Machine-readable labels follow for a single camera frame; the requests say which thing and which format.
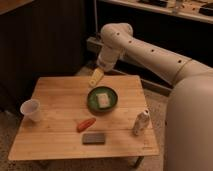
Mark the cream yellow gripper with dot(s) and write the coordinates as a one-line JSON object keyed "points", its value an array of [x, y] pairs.
{"points": [[96, 77]]}

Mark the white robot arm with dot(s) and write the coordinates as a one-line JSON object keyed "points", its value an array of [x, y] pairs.
{"points": [[189, 113]]}

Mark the white block on plate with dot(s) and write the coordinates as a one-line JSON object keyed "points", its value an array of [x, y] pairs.
{"points": [[103, 100]]}

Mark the green round plate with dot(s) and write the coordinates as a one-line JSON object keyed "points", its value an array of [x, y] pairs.
{"points": [[92, 101]]}

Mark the grey power strip box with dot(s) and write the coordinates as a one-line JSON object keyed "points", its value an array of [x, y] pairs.
{"points": [[94, 45]]}

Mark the small wooden table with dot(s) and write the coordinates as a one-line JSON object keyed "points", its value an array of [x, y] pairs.
{"points": [[63, 104]]}

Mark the orange carrot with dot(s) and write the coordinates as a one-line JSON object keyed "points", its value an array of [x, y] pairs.
{"points": [[85, 124]]}

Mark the white small bottle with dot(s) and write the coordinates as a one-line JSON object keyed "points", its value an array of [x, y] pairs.
{"points": [[142, 120]]}

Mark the grey rectangular sponge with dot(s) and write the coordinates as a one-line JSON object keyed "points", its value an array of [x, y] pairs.
{"points": [[93, 138]]}

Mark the white plastic cup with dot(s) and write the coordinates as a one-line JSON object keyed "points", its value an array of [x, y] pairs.
{"points": [[31, 109]]}

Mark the background workbench shelf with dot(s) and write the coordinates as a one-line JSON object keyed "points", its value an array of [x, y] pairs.
{"points": [[187, 9]]}

